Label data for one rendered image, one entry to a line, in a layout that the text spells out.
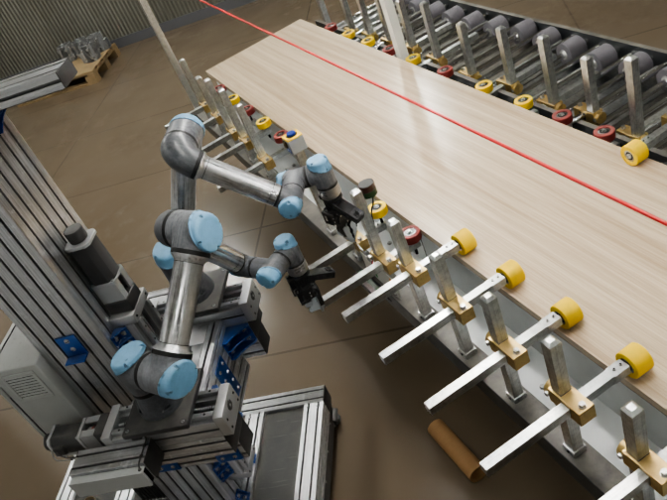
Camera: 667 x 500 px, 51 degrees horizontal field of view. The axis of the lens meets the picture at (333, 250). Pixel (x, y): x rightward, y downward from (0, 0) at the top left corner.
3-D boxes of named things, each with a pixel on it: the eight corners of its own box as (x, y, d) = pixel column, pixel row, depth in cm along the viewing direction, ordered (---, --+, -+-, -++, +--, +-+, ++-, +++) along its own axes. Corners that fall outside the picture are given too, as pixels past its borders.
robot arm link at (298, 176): (272, 187, 233) (303, 178, 230) (276, 169, 242) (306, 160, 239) (281, 205, 237) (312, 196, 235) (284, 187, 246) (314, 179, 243)
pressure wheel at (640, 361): (610, 358, 187) (632, 382, 184) (619, 349, 180) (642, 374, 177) (627, 345, 188) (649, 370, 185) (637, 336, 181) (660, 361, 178)
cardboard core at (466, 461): (467, 474, 271) (425, 426, 295) (472, 485, 276) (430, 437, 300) (484, 462, 273) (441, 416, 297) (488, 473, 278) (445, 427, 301)
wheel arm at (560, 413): (489, 478, 173) (486, 470, 170) (480, 468, 175) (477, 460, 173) (641, 365, 182) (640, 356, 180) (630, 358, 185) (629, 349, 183)
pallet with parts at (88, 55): (122, 51, 903) (107, 25, 882) (101, 81, 837) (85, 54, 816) (42, 78, 934) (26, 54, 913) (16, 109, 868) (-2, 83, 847)
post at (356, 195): (391, 291, 274) (352, 193, 246) (387, 287, 277) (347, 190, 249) (399, 286, 275) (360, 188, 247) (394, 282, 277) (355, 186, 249)
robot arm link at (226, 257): (131, 237, 209) (235, 284, 248) (156, 240, 203) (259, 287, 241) (144, 201, 212) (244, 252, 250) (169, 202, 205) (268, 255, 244)
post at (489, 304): (518, 410, 216) (485, 302, 188) (510, 403, 219) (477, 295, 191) (527, 404, 217) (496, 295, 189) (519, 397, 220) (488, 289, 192)
